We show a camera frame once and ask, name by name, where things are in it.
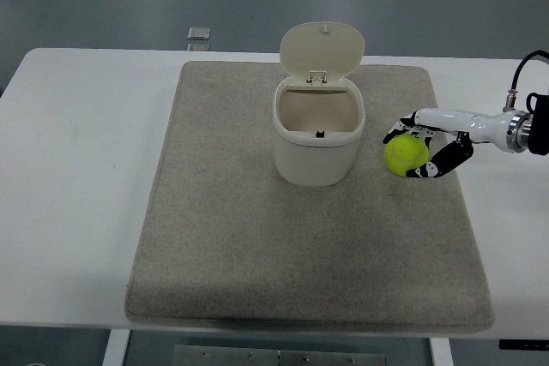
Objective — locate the black table control panel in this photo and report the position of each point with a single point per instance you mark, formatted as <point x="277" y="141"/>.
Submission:
<point x="525" y="344"/>

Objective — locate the grey metal plate with screws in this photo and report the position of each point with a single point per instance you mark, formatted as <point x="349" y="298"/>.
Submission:
<point x="279" y="357"/>

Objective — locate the beige fabric mat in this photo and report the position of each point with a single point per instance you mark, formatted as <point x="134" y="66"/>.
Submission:
<point x="240" y="229"/>

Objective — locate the yellow-green tennis ball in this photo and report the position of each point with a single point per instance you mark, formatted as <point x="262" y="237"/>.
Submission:
<point x="403" y="156"/>

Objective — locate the white table leg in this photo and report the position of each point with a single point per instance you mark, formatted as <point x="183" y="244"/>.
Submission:
<point x="442" y="353"/>
<point x="115" y="349"/>

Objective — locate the cream lidded bin box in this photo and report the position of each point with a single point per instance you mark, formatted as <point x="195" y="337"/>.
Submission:
<point x="315" y="160"/>

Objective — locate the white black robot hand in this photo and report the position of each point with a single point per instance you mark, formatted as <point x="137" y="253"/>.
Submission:
<point x="454" y="119"/>

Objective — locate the silver floor socket plate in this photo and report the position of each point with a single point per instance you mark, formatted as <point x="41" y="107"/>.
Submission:
<point x="199" y="32"/>
<point x="198" y="46"/>

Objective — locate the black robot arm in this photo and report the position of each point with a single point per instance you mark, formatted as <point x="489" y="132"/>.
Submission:
<point x="536" y="134"/>

